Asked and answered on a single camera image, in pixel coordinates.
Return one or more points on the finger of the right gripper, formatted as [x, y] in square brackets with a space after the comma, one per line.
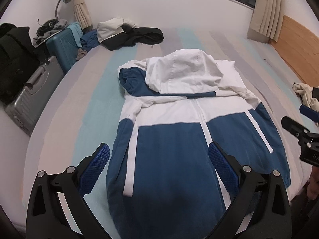
[295, 129]
[309, 113]

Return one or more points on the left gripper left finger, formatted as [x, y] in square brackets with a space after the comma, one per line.
[45, 215]

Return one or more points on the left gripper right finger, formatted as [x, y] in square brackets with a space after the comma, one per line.
[260, 206]

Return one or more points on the white and blue hooded jacket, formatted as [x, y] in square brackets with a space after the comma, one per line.
[160, 181]

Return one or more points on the grey clothes pile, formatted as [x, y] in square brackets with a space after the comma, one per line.
[48, 29]

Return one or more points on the person's right hand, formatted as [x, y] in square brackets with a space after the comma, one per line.
[313, 186]

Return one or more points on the cream crumpled garment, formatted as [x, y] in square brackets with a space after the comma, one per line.
[308, 95]

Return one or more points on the wooden headboard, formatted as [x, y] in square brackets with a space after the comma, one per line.
[299, 48]

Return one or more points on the right beige curtain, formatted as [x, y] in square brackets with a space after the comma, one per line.
[267, 18]

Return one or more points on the beige curtain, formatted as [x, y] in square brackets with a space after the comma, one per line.
[81, 12]
[267, 18]

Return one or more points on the striped pastel bed sheet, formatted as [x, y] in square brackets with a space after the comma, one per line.
[85, 109]

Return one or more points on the grey hard suitcase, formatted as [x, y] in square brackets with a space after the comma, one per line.
[27, 108]

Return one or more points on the black bag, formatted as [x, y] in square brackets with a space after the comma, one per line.
[18, 60]

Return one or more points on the taupe crumpled cloth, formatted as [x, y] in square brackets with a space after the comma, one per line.
[81, 53]

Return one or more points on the teal hard suitcase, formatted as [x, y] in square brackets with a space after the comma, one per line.
[63, 46]

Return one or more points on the dark blue crumpled garment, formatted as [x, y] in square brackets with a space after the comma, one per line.
[89, 40]

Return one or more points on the light blue cloth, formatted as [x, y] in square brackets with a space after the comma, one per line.
[77, 32]

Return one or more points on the black and cream jacket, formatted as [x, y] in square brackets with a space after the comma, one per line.
[119, 32]

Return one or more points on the left beige curtain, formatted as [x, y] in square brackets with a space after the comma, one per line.
[81, 12]

